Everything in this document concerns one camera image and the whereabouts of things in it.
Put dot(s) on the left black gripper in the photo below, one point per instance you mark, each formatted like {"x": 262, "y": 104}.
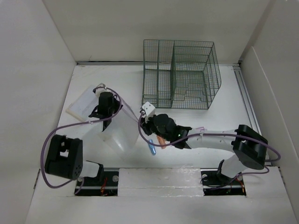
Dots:
{"x": 117, "y": 102}

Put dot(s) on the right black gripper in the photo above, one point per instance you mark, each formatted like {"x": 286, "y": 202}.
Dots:
{"x": 145, "y": 123}

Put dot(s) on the clear zip pouch purple zipper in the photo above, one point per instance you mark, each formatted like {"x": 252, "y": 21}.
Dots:
{"x": 119, "y": 131}

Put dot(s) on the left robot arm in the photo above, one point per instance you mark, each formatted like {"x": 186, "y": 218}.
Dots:
{"x": 62, "y": 156}

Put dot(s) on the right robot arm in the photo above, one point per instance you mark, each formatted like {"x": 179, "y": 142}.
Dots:
{"x": 247, "y": 146}

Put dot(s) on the orange marker pen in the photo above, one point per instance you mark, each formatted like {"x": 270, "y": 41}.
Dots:
{"x": 161, "y": 142}

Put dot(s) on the blue marker pen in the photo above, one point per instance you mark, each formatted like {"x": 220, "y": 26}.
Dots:
{"x": 152, "y": 147}

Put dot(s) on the white notebook booklet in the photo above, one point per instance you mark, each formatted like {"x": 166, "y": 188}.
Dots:
{"x": 83, "y": 106}

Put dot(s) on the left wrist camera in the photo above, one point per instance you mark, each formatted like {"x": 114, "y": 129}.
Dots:
{"x": 100, "y": 88}

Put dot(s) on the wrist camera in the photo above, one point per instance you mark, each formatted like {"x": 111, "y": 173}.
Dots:
{"x": 100, "y": 88}
{"x": 147, "y": 111}

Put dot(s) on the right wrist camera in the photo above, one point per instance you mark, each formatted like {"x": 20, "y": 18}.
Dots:
{"x": 147, "y": 111}

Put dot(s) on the green wire mesh organizer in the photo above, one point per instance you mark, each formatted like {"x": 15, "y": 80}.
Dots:
{"x": 180, "y": 74}

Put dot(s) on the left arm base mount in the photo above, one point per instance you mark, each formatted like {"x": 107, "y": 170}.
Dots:
{"x": 104, "y": 184}

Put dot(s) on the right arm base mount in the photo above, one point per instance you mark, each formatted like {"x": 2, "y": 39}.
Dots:
{"x": 216, "y": 184}

